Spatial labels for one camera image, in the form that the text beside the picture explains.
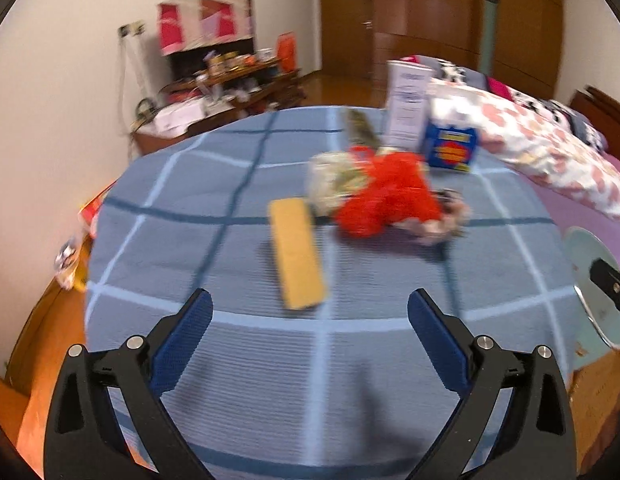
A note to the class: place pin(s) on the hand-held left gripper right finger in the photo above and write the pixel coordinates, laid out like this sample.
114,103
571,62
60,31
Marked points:
440,340

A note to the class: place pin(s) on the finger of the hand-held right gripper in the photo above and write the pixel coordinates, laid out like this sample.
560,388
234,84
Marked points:
615,285

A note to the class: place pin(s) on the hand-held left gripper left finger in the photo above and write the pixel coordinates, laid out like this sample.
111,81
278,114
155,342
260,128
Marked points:
182,340

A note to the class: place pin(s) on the pale green round disc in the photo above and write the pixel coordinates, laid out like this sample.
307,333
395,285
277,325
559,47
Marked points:
587,270

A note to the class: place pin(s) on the blue checked tablecloth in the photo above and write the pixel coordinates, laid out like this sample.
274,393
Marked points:
229,375

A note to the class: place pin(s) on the pink bed sheet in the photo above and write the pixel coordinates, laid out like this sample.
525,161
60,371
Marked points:
575,205

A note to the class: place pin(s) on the yellow bottle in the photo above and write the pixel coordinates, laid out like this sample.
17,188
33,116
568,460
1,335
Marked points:
81,277

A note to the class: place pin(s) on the clear plastic bag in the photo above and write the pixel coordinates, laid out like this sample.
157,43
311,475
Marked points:
65,262

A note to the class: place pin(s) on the flat yellow box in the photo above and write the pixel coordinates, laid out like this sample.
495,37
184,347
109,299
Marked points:
297,255

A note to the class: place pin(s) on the red plastic bag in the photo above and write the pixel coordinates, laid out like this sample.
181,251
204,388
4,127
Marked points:
390,195

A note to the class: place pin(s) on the red cardboard box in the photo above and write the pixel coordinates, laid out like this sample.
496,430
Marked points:
92,210

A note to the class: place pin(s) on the floral quilt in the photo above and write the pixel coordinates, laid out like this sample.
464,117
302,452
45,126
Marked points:
540,145

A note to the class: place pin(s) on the wooden headboard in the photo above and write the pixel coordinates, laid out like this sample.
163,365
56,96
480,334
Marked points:
602,105

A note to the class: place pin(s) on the blue white carton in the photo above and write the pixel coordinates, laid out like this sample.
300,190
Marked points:
450,147

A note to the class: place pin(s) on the pale green packet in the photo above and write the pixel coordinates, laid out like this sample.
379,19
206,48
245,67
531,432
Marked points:
330,180

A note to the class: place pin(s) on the olive foil wrapper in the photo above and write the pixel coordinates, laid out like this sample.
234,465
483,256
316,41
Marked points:
361,127

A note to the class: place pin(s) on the grey white milk box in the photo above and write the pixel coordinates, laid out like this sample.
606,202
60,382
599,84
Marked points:
407,105

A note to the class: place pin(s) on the wooden television cabinet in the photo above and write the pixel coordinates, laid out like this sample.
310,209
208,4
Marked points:
270,87

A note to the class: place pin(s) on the glass jar gold lid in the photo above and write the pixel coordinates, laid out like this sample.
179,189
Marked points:
215,63
231,59

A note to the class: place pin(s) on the white mug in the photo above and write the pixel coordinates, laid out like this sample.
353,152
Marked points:
265,56

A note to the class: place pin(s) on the orange gift bag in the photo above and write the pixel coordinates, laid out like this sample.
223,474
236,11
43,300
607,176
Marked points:
286,52

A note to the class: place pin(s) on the wooden wardrobe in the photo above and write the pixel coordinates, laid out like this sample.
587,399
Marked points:
450,25

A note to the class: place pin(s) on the wooden door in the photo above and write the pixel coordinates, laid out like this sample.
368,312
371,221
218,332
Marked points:
346,25

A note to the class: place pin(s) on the wall power outlet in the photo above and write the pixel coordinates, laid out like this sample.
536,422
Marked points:
131,29

